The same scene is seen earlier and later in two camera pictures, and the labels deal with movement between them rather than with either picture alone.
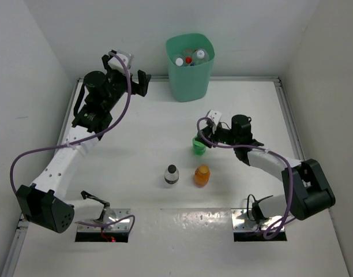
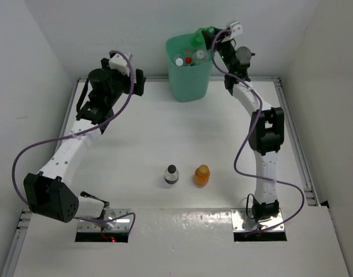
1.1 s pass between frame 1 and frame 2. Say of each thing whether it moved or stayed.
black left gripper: stayed
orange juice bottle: stayed
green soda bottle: moved
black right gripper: moved
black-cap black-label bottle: stayed
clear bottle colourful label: stayed
